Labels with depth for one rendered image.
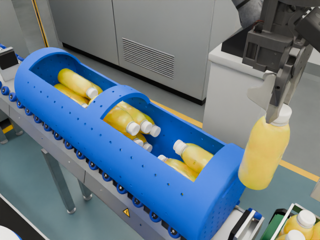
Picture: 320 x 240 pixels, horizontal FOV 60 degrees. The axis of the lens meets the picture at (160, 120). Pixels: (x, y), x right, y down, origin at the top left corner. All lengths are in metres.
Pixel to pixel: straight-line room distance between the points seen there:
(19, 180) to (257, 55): 2.15
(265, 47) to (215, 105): 1.09
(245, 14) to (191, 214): 0.92
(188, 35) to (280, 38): 2.06
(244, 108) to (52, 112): 0.91
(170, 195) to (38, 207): 1.59
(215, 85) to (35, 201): 1.49
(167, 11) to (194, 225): 2.07
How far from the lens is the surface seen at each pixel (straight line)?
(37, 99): 1.06
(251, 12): 1.32
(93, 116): 0.85
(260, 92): 0.48
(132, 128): 0.85
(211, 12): 2.31
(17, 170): 2.47
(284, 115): 0.51
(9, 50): 1.62
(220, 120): 1.57
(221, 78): 1.42
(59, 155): 1.23
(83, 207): 2.09
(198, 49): 2.47
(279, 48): 0.44
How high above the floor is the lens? 1.75
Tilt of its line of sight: 42 degrees down
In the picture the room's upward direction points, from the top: straight up
